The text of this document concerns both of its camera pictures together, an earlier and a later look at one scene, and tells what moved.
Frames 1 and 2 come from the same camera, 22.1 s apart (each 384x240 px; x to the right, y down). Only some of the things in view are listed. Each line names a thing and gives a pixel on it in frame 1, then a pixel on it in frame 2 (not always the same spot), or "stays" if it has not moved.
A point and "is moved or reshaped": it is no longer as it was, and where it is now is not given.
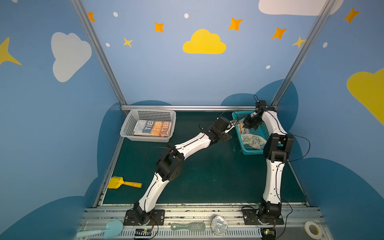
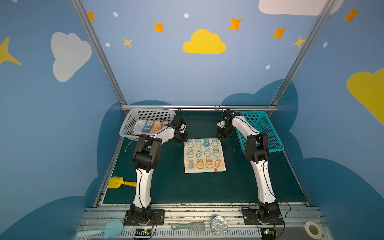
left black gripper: x=227 y=127 → x=181 y=136
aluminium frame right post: x=299 y=60 stays
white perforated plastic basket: x=149 y=125 stays
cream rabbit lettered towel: x=152 y=128 stays
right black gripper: x=250 y=121 → x=223 y=132
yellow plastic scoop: x=116 y=182 stays
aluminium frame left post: x=99 y=48 stays
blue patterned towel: x=254 y=140 is moved or reshaped
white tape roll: x=313 y=229 stays
